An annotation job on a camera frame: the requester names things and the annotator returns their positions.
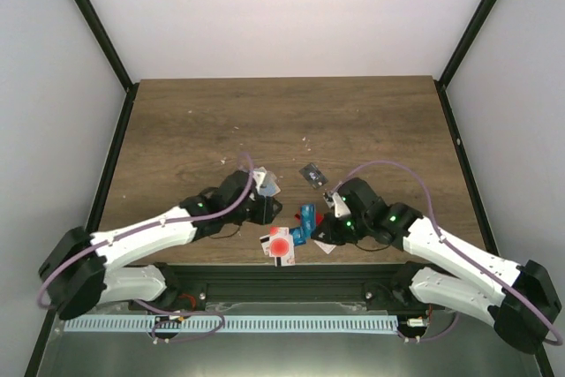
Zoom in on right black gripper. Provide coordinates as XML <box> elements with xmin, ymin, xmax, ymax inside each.
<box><xmin>312</xmin><ymin>212</ymin><xmax>371</xmax><ymax>245</ymax></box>

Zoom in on beige leather card holder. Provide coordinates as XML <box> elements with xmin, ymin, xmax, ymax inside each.
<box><xmin>253</xmin><ymin>167</ymin><xmax>281</xmax><ymax>197</ymax></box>

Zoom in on white card red circle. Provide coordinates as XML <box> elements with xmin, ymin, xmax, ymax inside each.
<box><xmin>268</xmin><ymin>227</ymin><xmax>296</xmax><ymax>267</ymax></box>

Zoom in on blue VIP card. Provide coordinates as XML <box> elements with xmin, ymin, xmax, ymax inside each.
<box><xmin>290</xmin><ymin>204</ymin><xmax>317</xmax><ymax>246</ymax></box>

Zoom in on white card pink pattern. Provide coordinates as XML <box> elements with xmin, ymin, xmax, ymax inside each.
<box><xmin>314</xmin><ymin>240</ymin><xmax>336</xmax><ymax>254</ymax></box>

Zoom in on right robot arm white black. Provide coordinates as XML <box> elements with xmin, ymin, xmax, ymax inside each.
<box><xmin>312</xmin><ymin>177</ymin><xmax>561</xmax><ymax>354</ymax></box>

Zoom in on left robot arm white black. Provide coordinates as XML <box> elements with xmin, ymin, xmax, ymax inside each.
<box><xmin>38</xmin><ymin>167</ymin><xmax>283</xmax><ymax>320</ymax></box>

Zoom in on black VIP card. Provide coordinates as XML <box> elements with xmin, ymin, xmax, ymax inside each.
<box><xmin>299</xmin><ymin>162</ymin><xmax>328</xmax><ymax>190</ymax></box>

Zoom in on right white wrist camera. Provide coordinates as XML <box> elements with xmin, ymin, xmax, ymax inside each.
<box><xmin>324</xmin><ymin>192</ymin><xmax>350</xmax><ymax>218</ymax></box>

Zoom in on black aluminium front rail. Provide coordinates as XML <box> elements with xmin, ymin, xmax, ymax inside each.
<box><xmin>55</xmin><ymin>261</ymin><xmax>522</xmax><ymax>307</ymax></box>

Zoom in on light blue slotted cable duct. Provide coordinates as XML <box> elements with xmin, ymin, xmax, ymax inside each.
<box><xmin>64</xmin><ymin>315</ymin><xmax>398</xmax><ymax>335</ymax></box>

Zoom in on left black frame post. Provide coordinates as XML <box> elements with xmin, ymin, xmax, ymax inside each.
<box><xmin>48</xmin><ymin>0</ymin><xmax>135</xmax><ymax>91</ymax></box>

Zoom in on black frame post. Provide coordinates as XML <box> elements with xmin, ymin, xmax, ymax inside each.
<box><xmin>435</xmin><ymin>0</ymin><xmax>498</xmax><ymax>89</ymax></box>
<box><xmin>48</xmin><ymin>0</ymin><xmax>135</xmax><ymax>91</ymax></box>

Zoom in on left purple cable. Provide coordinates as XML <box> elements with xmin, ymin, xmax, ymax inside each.
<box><xmin>35</xmin><ymin>152</ymin><xmax>257</xmax><ymax>345</ymax></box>

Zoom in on right black frame post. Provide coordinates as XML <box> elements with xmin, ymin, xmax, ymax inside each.
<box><xmin>435</xmin><ymin>0</ymin><xmax>498</xmax><ymax>89</ymax></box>

